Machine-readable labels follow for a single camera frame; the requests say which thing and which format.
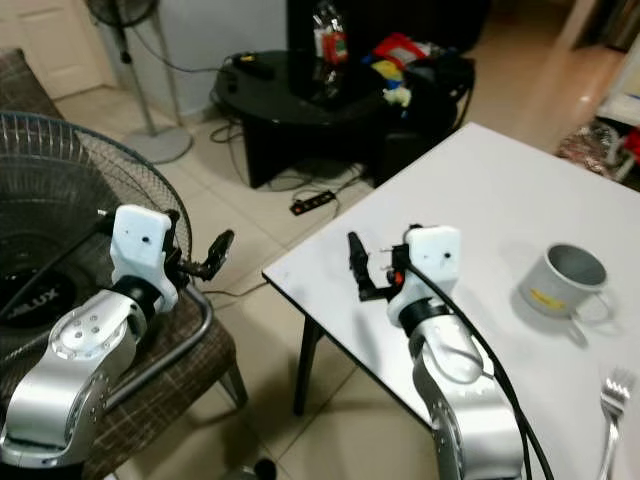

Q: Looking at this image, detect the black table leg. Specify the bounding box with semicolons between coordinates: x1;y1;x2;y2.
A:
291;316;327;417

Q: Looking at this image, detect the silver metal fork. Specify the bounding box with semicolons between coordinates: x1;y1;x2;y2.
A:
594;367;640;480

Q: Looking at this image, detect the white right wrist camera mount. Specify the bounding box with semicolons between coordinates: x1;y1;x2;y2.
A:
386;225;462;327

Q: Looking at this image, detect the grey pedestal fan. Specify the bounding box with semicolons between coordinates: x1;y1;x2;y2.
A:
84;0;194;166

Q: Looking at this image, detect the small white crumpled item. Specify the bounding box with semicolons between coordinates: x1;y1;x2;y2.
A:
383;85;414;109

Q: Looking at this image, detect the grey mug with yellow label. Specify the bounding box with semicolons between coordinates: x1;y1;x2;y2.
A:
519;242;617;327

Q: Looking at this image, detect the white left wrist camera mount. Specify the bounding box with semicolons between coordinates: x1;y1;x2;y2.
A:
109;204;174;307

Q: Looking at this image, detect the black power strip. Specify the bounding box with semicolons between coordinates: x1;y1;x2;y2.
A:
289;189;339;218

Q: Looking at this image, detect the small black device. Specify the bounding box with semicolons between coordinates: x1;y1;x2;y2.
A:
232;52;277;81

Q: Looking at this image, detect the floral patterned mat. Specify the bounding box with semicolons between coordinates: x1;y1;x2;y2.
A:
554;118;640;193

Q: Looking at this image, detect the red snack bag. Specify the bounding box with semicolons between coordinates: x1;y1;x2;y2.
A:
371;31;430;75

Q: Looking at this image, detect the black round coffee table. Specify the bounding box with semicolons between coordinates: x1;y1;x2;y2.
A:
210;48;477;190

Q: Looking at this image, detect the black robot foot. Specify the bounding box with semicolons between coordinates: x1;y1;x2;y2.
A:
238;457;279;480

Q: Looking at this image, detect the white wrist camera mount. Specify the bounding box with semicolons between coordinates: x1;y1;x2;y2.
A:
109;204;174;307
386;225;462;327

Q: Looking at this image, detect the yellow and blue packet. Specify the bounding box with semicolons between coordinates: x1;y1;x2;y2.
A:
368;60;409;89

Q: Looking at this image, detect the white panel door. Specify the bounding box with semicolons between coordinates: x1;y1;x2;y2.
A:
0;0;113;99

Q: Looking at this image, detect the black cabinet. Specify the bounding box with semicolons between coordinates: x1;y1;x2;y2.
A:
285;0;493;57

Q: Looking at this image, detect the grey wire grille fan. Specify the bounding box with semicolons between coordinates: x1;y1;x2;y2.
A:
0;109;193;356

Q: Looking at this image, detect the clear plastic bottle red label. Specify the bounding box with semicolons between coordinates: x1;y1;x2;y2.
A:
311;2;350;99

